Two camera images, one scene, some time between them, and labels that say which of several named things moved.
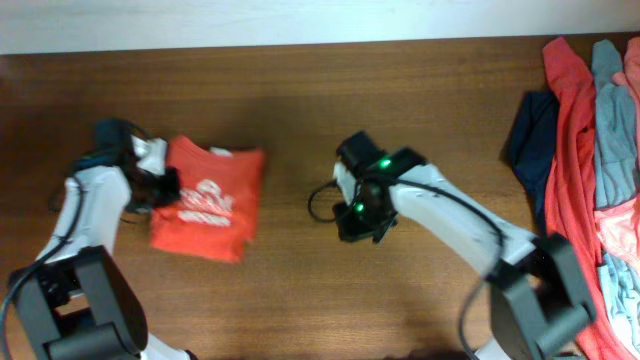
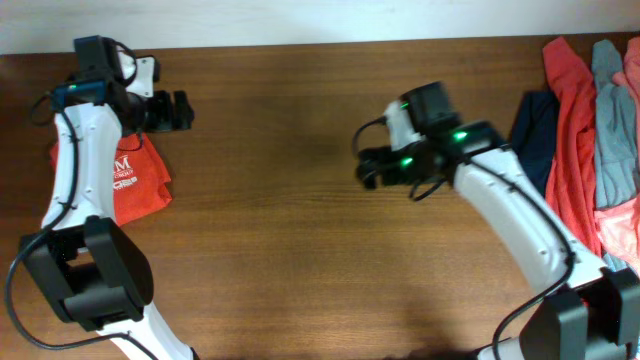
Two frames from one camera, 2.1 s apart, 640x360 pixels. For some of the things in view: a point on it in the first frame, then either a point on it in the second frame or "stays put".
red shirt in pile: (570, 186) stays put
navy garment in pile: (533, 146) stays put
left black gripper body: (157, 190) -> (151, 114)
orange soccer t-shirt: (216, 211) -> (141, 180)
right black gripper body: (361, 217) -> (398, 166)
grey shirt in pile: (616, 129) stays put
